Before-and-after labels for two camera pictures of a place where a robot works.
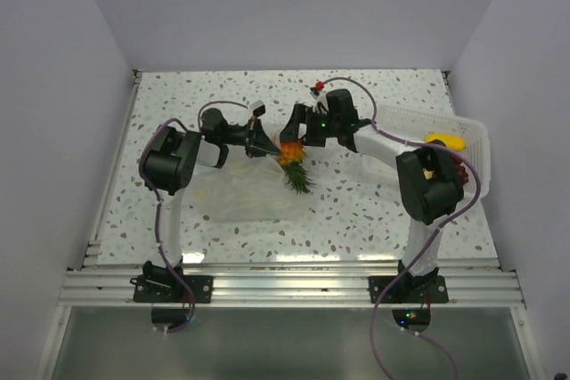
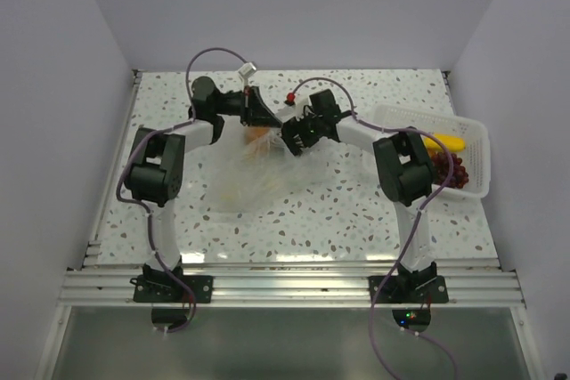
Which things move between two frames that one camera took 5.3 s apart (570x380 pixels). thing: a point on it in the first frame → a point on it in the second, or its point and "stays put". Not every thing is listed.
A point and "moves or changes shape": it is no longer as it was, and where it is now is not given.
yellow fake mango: x=453 y=142 stays put
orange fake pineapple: x=291 y=156 moves or changes shape
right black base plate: x=409 y=289 stays put
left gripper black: x=256 y=143 → x=254 y=112
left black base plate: x=170 y=288 stays put
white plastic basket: x=415 y=125 stays put
